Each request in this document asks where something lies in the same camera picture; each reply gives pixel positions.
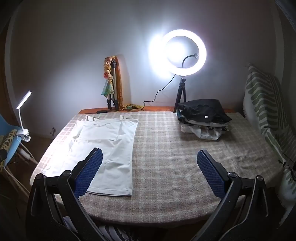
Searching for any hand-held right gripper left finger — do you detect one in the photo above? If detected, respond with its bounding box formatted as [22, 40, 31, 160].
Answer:
[25, 147, 109, 241]

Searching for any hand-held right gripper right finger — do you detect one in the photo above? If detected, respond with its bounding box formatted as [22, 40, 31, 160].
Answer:
[196, 149, 278, 241]

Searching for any white canvas tote bag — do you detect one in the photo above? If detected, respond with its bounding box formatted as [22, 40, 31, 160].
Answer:
[42, 115, 139, 198]

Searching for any stack of light folded clothes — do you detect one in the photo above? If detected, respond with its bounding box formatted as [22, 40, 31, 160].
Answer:
[180, 120, 228, 141]

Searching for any beige plaid blanket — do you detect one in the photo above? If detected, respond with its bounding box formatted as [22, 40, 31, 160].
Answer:
[30, 111, 285, 229]

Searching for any striped cloth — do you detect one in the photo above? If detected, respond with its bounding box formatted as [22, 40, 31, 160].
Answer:
[62, 217, 139, 241]

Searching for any blue chair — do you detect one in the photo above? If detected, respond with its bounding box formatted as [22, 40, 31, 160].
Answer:
[0, 113, 23, 167]

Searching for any colourful patterned cloth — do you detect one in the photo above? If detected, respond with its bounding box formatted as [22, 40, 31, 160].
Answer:
[101, 57, 116, 96]

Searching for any leopard print cloth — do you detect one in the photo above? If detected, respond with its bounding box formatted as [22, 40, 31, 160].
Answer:
[0, 130, 18, 167]

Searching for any green striped white blanket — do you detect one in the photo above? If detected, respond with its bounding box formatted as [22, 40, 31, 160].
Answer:
[243, 65, 296, 207]

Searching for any orange wooden board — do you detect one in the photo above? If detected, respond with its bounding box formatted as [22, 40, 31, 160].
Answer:
[114, 56, 123, 109]

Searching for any silver folded tripod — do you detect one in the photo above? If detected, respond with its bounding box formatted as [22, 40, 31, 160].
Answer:
[106, 60, 121, 110]

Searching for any white clip desk lamp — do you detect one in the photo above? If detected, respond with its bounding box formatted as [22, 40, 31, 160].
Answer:
[14, 91, 32, 142]

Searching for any black gooseneck phone holder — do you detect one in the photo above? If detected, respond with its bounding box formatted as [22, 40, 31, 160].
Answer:
[182, 54, 200, 69]

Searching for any white lamp cable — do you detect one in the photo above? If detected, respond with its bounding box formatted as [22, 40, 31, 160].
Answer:
[20, 141, 38, 164]

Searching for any orange wooden bed frame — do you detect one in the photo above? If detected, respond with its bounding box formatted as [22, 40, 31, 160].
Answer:
[78, 106, 238, 114]

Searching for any black ring light tripod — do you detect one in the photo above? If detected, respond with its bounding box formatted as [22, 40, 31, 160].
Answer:
[174, 77, 188, 113]

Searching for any black power cable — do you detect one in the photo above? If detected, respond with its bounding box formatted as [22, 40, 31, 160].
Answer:
[142, 75, 176, 110]

